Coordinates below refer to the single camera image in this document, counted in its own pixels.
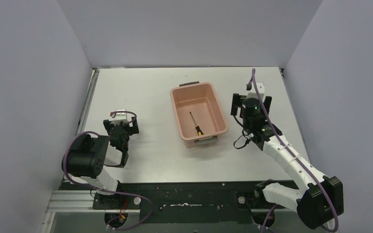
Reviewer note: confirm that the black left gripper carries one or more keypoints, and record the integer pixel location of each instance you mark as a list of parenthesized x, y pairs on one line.
[(121, 127)]

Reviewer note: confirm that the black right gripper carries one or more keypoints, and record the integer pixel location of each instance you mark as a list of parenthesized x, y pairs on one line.
[(237, 102)]

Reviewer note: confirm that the black yellow screwdriver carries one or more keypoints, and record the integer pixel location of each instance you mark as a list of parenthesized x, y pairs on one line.
[(197, 127)]

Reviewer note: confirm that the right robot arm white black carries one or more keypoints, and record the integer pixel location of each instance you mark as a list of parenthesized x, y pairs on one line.
[(318, 198)]

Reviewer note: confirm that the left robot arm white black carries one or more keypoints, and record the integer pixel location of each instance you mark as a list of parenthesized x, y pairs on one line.
[(87, 157)]

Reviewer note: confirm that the pink plastic bin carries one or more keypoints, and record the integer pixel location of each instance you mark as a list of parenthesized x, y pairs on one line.
[(202, 101)]

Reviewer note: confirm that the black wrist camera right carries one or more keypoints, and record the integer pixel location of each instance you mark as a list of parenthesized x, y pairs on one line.
[(250, 107)]

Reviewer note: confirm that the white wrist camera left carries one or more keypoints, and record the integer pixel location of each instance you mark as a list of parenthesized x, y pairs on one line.
[(119, 116)]

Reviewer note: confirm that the aluminium left side rail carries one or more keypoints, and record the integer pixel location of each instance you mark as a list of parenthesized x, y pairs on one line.
[(88, 100)]

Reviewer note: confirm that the aluminium rail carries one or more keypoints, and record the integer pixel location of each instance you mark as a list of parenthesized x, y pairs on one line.
[(88, 100), (141, 201)]

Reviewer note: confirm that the aluminium front rail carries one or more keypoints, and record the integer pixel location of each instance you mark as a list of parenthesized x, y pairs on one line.
[(141, 201)]

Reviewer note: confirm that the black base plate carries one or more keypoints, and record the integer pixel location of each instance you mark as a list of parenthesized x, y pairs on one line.
[(187, 215)]

